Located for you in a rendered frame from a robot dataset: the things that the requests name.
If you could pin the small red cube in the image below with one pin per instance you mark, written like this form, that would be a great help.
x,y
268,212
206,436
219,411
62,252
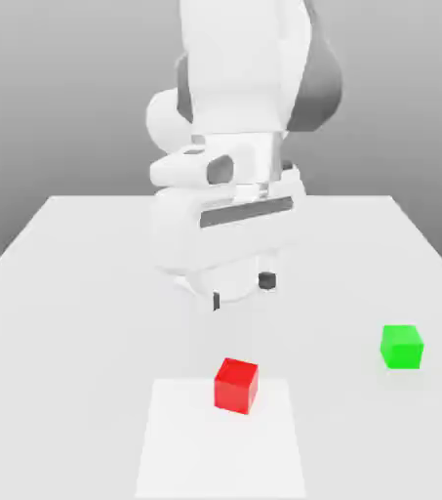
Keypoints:
x,y
236,386

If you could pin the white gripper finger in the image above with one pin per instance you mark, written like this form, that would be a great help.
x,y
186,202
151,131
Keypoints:
x,y
267,280
216,300

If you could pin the small green cube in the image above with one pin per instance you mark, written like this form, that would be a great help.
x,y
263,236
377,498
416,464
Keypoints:
x,y
402,347

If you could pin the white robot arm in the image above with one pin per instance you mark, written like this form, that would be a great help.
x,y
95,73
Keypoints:
x,y
244,70

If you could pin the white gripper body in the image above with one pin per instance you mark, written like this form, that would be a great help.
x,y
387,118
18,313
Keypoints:
x,y
244,240

